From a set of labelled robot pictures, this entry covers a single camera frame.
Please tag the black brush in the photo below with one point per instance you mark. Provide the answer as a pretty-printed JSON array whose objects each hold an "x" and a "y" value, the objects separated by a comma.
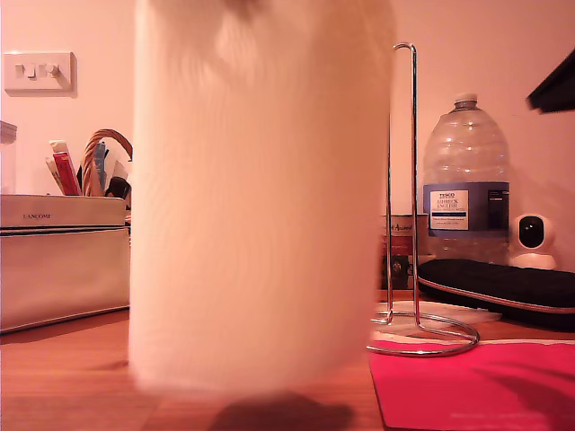
[{"x": 117, "y": 186}]

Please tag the small white round camera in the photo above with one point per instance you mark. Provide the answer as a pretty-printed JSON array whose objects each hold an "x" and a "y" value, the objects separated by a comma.
[{"x": 534, "y": 256}]

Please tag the black zipped glasses case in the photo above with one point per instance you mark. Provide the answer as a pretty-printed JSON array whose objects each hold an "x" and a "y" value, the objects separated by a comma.
[{"x": 494, "y": 287}]

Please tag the large clear water bottle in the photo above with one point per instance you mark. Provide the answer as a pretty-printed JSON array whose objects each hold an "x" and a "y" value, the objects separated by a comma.
[{"x": 467, "y": 157}]

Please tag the pink paper sheet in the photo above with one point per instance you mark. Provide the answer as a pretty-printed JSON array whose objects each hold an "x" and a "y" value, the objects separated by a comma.
[{"x": 449, "y": 395}]

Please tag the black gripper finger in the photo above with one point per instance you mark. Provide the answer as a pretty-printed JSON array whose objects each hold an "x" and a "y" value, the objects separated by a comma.
[{"x": 559, "y": 90}]

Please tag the blue packet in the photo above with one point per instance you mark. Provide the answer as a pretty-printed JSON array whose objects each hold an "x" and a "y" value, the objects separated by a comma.
[{"x": 99, "y": 157}]

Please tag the white wall light switch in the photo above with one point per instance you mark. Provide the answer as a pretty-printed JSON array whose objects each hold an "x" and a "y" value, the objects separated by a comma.
[{"x": 40, "y": 83}]

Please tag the clear plastic container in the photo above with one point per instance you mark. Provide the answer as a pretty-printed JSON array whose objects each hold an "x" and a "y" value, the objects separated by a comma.
[{"x": 6, "y": 157}]

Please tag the white Lancome vanity bag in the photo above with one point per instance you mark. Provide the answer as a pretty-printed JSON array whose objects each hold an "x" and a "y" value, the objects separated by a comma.
[{"x": 63, "y": 269}]

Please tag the red and white tube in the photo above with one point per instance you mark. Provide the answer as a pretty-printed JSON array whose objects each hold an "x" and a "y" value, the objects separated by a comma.
[{"x": 67, "y": 175}]

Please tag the white paper towel roll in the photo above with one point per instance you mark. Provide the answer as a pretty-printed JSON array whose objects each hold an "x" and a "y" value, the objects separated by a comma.
[{"x": 251, "y": 202}]

